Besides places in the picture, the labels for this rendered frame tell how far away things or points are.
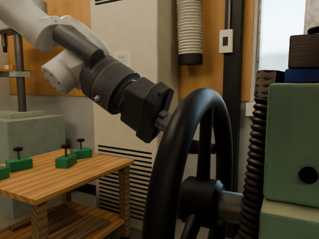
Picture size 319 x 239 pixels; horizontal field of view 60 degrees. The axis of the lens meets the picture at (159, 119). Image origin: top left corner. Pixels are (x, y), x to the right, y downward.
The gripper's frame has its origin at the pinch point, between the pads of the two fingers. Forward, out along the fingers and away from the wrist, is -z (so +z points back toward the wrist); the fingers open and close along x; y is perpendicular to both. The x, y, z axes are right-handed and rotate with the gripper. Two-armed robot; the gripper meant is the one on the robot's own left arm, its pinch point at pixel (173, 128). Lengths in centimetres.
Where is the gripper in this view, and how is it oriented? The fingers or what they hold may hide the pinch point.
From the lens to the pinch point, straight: 46.3
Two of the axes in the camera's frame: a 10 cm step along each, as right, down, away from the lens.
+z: -7.8, -5.4, 3.0
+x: 2.0, -6.8, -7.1
